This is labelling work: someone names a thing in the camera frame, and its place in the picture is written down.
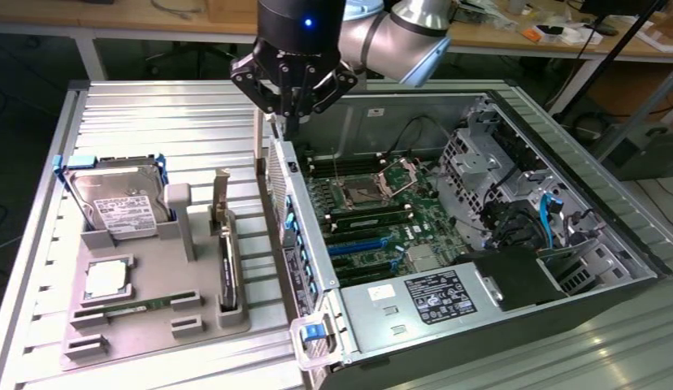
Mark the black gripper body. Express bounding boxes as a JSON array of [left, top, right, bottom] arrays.
[[252, 0, 347, 71]]

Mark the Nvidia graphics card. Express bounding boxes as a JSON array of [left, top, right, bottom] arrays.
[[208, 167, 244, 314]]

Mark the metal socket cover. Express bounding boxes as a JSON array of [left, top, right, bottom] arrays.
[[373, 158, 424, 192]]

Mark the CPU socket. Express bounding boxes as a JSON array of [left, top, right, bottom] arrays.
[[340, 176, 384, 204]]

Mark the wooden desk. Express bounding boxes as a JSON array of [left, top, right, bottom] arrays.
[[0, 0, 673, 82]]

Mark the perforated metal disk bay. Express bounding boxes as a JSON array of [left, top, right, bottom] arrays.
[[436, 125, 513, 245]]

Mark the green Dell motherboard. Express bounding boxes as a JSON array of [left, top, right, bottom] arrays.
[[303, 149, 467, 285]]

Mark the black installed RAM stick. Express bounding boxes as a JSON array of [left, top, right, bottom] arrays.
[[324, 205, 413, 235]]

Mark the hard disk with blue carrier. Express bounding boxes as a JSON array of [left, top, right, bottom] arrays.
[[50, 153, 177, 241]]

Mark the blue expansion slot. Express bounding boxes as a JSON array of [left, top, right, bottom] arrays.
[[325, 238, 389, 256]]

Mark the long black expansion slot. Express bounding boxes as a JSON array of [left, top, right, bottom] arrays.
[[335, 263, 397, 280]]

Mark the silver chipset heatsink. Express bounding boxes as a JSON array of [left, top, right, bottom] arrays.
[[405, 245, 443, 273]]

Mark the white orange desk item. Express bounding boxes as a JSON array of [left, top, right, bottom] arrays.
[[523, 23, 604, 46]]

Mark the black tripod pole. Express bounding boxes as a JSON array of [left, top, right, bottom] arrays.
[[547, 0, 671, 115]]

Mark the black monitor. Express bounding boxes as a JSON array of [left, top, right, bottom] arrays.
[[576, 0, 668, 37]]

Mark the silver CPU chip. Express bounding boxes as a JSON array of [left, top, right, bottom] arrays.
[[84, 262, 130, 300]]

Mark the black plastic air shroud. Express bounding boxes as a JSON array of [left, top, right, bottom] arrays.
[[455, 247, 568, 312]]

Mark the green RAM stick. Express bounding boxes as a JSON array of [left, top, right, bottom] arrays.
[[100, 296, 177, 316]]

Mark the grey power supply unit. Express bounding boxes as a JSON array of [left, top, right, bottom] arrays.
[[339, 262, 503, 354]]

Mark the grey latch with blue tab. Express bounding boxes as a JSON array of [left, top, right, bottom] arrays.
[[288, 315, 339, 370]]

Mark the dark grey floor box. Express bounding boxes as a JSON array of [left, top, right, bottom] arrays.
[[600, 126, 673, 182]]

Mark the grey parts rack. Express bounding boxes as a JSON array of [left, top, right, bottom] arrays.
[[58, 182, 253, 371]]

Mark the black open PC case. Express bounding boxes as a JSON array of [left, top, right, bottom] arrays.
[[252, 79, 673, 390]]

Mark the black looped case wire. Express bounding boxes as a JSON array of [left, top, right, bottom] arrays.
[[389, 115, 456, 159]]

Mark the black cable bundle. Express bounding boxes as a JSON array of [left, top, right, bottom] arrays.
[[479, 201, 541, 251]]

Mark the blue SATA wire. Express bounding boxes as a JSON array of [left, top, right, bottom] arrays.
[[536, 194, 559, 251]]

